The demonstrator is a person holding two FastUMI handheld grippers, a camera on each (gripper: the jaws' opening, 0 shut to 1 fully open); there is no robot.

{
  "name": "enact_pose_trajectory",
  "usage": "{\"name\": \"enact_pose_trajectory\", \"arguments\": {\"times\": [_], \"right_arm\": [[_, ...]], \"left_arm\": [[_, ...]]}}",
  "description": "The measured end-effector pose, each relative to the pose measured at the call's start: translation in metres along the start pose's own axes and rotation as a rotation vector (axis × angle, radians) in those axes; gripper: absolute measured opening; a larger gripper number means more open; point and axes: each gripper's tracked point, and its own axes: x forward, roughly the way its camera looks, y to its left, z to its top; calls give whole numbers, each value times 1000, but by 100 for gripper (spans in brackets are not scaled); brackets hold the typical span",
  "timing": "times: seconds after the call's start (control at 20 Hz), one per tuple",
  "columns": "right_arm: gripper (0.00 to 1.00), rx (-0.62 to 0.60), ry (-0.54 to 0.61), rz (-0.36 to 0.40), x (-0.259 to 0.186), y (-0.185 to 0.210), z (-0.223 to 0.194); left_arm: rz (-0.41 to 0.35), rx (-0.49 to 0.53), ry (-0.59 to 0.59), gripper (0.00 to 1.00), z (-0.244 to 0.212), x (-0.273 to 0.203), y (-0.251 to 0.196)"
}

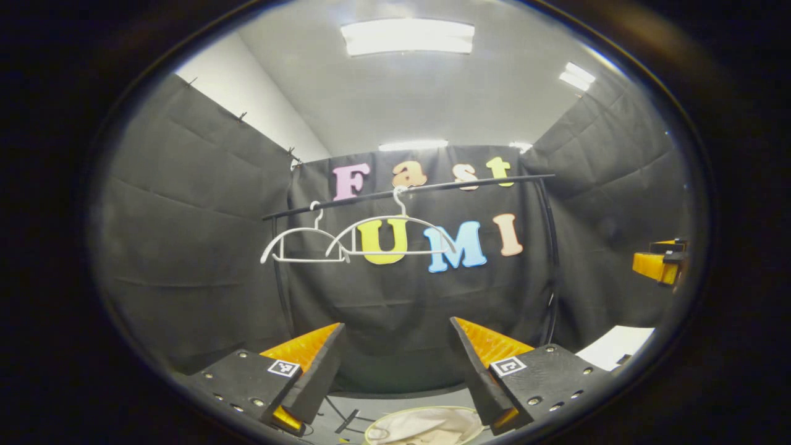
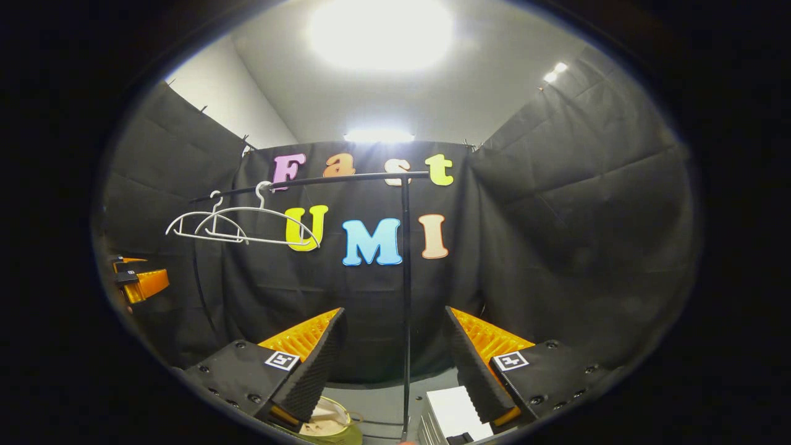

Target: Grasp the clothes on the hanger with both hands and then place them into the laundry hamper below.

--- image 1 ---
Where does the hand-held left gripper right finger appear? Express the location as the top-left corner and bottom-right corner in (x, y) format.
(447, 317), (612, 436)

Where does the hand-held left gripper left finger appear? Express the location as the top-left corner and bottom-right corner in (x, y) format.
(179, 323), (349, 438)

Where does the cream button-up shirt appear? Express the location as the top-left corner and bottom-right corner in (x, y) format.
(371, 409), (483, 445)

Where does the mesh laundry hamper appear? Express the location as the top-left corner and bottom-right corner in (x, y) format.
(363, 406), (486, 445)

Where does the white plastic clothes hanger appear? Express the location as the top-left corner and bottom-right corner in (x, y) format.
(260, 201), (350, 265)
(326, 185), (458, 257)

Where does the white flat panel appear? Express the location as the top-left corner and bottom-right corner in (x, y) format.
(575, 326), (656, 371)

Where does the black backdrop cloth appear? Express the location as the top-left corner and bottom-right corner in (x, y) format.
(93, 74), (690, 393)

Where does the black clothes rail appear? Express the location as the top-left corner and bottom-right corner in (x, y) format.
(261, 174), (560, 347)

